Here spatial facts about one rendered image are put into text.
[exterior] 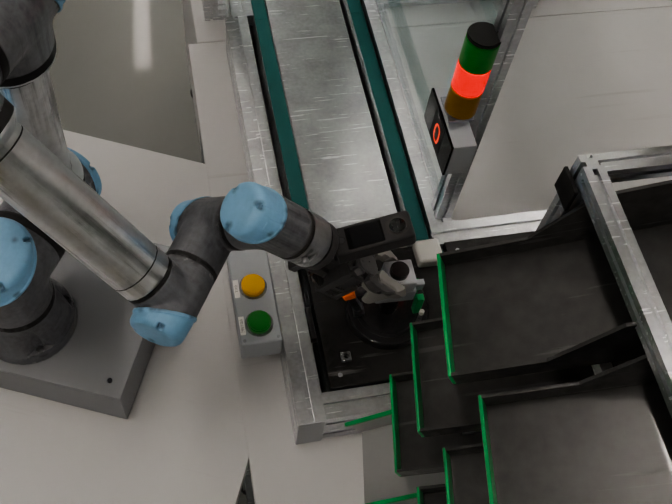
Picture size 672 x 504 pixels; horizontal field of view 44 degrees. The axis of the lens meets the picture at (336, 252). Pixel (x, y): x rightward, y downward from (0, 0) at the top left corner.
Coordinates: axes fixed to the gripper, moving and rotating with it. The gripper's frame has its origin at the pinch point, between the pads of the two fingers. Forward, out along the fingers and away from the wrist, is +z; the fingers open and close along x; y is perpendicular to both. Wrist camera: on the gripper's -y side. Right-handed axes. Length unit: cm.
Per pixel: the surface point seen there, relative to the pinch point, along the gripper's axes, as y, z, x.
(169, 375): 44.1, -7.3, 1.2
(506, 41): -31.6, -14.1, -17.6
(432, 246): -0.3, 14.8, -10.3
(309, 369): 20.4, 0.3, 7.9
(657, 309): -40, -39, 34
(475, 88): -24.1, -9.9, -16.6
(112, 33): 109, 50, -166
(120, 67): 108, 51, -149
